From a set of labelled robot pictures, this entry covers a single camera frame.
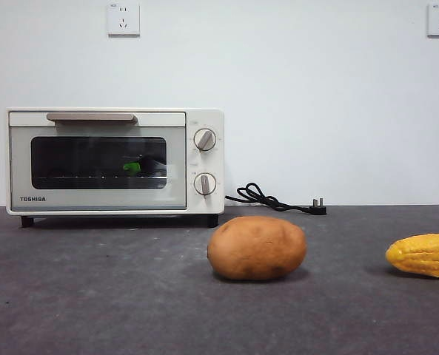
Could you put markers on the purple eggplant with green stem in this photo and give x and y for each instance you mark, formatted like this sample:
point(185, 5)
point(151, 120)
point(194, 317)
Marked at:
point(132, 169)

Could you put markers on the yellow corn cob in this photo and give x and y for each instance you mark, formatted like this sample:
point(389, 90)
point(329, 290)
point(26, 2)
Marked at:
point(422, 255)

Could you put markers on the brown potato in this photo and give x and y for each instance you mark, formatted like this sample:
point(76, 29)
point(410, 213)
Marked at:
point(256, 247)

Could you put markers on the white toaster oven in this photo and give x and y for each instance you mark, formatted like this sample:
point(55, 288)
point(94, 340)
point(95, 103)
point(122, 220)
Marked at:
point(205, 162)

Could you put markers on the white oven knob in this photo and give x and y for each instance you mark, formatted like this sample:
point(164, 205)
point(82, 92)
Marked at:
point(204, 140)
point(204, 184)

